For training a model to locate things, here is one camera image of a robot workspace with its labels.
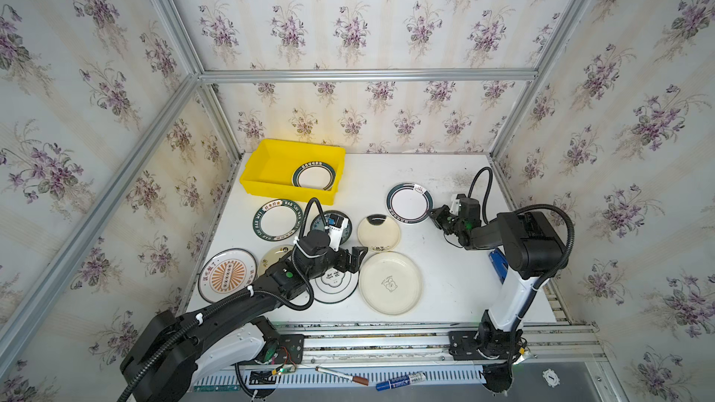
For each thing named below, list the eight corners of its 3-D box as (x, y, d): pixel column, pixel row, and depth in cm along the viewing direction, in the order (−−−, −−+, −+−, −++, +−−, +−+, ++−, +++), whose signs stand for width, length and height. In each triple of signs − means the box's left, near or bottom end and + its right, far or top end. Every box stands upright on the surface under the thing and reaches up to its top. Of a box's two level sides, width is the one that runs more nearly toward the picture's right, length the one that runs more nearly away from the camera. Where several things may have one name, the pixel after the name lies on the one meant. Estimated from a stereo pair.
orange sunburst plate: (194, 301, 83) (190, 299, 81) (213, 252, 94) (209, 248, 92) (250, 302, 84) (247, 299, 82) (262, 252, 94) (260, 249, 92)
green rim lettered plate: (249, 241, 96) (247, 238, 94) (260, 202, 107) (259, 199, 105) (298, 241, 96) (297, 238, 95) (304, 202, 107) (303, 199, 105)
